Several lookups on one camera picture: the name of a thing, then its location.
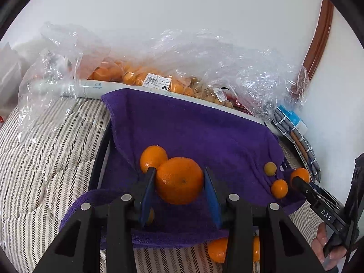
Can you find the grey checked folded cloth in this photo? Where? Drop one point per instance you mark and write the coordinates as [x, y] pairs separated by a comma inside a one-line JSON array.
[[300, 143]]

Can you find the white plastic tube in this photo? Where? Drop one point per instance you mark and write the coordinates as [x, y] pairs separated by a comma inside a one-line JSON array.
[[142, 90]]

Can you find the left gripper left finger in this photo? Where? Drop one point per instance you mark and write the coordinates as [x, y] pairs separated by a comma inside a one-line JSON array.
[[77, 246]]

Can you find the orange fruit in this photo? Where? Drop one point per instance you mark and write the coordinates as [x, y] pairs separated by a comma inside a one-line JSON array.
[[179, 181], [256, 248], [301, 172], [151, 216], [152, 156], [217, 249]]

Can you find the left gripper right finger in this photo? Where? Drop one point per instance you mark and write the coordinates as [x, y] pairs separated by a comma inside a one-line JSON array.
[[282, 247]]

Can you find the brown wooden door frame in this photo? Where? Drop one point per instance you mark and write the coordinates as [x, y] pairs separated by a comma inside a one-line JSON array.
[[319, 39]]

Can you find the green-yellow small fruit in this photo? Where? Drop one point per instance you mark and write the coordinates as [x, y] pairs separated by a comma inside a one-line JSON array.
[[270, 169]]

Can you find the purple towel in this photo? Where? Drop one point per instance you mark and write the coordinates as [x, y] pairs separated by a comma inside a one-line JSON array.
[[234, 148]]

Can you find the clear bag of oranges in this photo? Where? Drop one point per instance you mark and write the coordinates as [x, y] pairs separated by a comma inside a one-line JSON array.
[[150, 77]]

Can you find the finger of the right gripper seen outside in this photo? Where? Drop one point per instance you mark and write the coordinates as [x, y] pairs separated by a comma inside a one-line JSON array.
[[299, 185]]

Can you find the small orange kumquat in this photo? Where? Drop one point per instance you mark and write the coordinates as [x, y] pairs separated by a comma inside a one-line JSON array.
[[279, 189]]

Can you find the blue white box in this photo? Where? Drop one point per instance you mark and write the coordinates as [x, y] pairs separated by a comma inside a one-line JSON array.
[[294, 119]]

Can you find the white plastic bag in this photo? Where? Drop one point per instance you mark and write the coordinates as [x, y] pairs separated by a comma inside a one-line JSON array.
[[12, 72]]

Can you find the crumpled clear plastic bag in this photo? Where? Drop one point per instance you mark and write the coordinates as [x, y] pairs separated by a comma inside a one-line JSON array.
[[260, 80]]

